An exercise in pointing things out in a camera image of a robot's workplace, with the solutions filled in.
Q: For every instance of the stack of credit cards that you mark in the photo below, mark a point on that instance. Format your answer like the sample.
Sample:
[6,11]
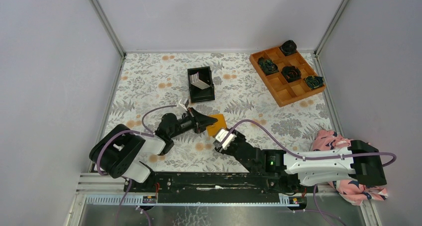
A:
[199,80]

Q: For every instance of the rolled dark tie centre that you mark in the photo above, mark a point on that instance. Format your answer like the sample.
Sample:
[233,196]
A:
[291,73]

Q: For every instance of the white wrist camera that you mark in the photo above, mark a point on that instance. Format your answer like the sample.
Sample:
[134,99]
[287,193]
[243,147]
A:
[183,104]
[223,139]

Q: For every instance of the yellow leather card holder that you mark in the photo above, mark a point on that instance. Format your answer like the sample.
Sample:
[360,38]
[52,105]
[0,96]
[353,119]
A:
[213,129]

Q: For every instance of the black plastic card box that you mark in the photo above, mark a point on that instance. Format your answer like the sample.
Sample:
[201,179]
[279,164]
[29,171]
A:
[197,95]

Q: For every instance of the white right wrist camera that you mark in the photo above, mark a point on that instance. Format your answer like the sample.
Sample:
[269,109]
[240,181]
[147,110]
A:
[223,139]

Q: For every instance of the rolled dark tie top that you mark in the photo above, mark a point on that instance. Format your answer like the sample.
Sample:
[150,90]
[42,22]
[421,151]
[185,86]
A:
[288,48]

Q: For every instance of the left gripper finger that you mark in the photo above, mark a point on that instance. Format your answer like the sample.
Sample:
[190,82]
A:
[199,128]
[201,119]

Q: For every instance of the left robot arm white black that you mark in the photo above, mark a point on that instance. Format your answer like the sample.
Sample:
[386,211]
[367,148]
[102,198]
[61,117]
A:
[117,153]

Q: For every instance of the rolled green tie left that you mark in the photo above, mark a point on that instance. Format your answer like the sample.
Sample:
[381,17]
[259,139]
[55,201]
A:
[267,66]

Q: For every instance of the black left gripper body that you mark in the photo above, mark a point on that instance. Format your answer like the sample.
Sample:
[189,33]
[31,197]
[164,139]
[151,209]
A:
[187,123]

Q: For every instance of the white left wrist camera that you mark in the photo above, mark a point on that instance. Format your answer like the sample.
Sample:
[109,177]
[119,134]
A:
[183,104]

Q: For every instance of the rolled dark tie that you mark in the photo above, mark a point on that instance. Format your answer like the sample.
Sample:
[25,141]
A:
[288,48]
[291,73]

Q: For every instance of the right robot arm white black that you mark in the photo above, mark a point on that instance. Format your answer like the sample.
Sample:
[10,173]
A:
[359,161]

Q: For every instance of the rolled green tie right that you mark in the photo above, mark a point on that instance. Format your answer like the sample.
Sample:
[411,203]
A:
[314,82]

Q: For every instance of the floral patterned table mat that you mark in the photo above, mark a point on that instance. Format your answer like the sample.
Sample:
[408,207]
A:
[151,84]

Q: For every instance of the orange wooden compartment tray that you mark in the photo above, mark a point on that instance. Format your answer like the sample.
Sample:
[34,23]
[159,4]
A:
[285,93]

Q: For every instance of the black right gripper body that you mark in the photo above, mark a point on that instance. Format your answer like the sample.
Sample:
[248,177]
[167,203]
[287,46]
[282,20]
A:
[231,149]

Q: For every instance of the rolled green tie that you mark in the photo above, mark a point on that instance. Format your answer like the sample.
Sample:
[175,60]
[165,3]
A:
[314,82]
[267,66]

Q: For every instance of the pink patterned cloth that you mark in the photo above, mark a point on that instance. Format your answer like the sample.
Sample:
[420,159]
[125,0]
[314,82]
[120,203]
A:
[350,190]

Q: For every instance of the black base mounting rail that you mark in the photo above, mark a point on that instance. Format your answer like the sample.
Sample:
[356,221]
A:
[219,188]

